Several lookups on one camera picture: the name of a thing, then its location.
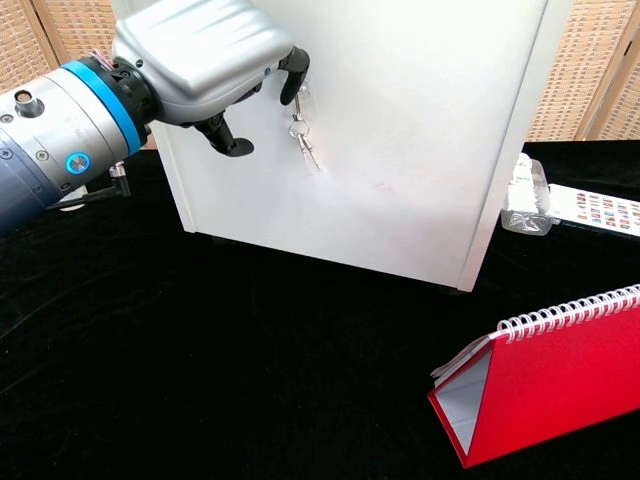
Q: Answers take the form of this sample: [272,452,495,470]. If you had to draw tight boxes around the white paper cup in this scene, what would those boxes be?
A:
[58,192,89,212]

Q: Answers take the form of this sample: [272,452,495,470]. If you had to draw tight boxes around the woven folding screen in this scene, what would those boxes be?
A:
[524,0,640,144]
[0,0,159,151]

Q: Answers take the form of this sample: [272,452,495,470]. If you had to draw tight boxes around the white metal cabinet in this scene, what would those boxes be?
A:
[109,0,574,294]

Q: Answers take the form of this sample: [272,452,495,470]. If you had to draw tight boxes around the black velvet table cloth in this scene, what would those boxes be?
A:
[0,139,640,480]

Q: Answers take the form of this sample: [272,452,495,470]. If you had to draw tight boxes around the red spiral desk calendar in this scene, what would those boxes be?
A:
[427,283,640,470]

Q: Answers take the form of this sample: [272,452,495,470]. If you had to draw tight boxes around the clear adhesive metal hook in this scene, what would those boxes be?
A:
[294,82,316,121]

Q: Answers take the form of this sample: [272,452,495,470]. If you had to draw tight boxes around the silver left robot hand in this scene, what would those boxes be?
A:
[112,0,311,158]

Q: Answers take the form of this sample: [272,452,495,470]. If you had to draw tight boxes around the small silver key bunch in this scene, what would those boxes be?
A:
[288,92,322,173]

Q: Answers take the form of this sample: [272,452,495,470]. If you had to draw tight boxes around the clear plastic bottle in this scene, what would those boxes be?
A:
[501,152,555,236]

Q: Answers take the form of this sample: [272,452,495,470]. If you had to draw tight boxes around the white card with coloured pictures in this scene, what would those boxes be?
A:
[547,183,640,239]

